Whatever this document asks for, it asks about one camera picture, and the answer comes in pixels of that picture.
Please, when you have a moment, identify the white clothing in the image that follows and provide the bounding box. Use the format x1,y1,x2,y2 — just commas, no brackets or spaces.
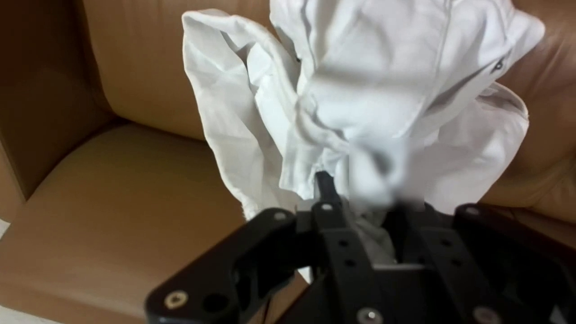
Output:
180,0,548,284

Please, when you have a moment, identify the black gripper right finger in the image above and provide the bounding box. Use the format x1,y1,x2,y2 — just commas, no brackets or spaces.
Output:
386,198,576,324

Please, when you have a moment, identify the brown leather sofa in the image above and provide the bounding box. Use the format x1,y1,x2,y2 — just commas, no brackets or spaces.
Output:
0,0,576,324

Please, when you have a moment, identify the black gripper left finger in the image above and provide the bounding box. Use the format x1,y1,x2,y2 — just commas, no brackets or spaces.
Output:
143,169,387,324

